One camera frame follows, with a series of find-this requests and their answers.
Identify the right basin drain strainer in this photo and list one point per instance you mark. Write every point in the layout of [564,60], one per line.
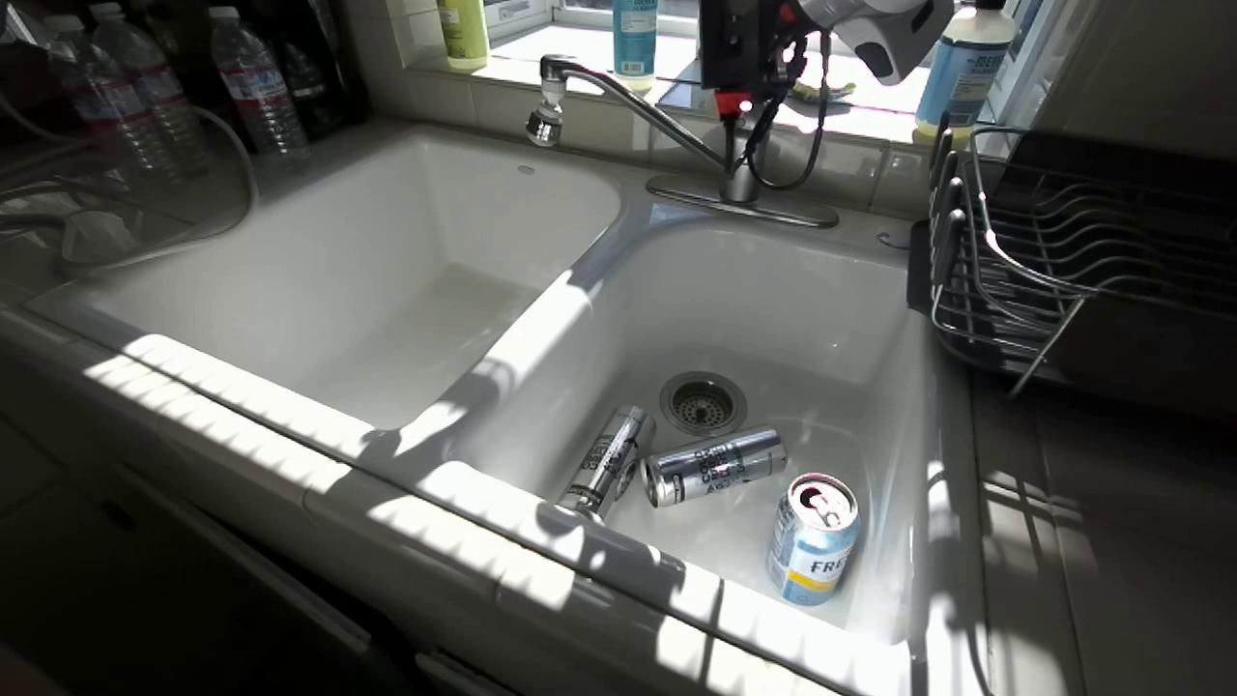
[703,405]

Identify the wire dish drying rack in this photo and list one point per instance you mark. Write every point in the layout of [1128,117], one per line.
[1084,263]

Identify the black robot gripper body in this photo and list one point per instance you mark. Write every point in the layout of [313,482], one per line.
[747,51]

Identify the chrome sink faucet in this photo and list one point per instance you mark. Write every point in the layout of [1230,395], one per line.
[735,158]

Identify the blue soap bottle right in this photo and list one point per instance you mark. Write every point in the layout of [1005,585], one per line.
[966,62]

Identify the silver can lying middle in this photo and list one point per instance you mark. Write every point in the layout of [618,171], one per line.
[713,466]

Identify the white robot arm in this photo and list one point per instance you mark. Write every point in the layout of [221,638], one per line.
[890,36]

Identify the white double basin sink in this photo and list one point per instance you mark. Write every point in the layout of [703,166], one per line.
[400,361]

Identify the blue white upright can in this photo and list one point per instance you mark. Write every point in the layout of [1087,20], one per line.
[814,540]

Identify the green label spray bottle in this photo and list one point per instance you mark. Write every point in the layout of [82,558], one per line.
[466,32]

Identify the silver can lying left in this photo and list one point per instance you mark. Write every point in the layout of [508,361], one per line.
[609,461]

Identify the blue bottle on sill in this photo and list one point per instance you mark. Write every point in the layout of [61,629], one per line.
[636,36]

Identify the silver can lying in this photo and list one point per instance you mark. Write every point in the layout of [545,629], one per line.
[713,466]
[609,461]

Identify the clear plastic water bottle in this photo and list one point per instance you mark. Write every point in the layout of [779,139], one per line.
[252,82]

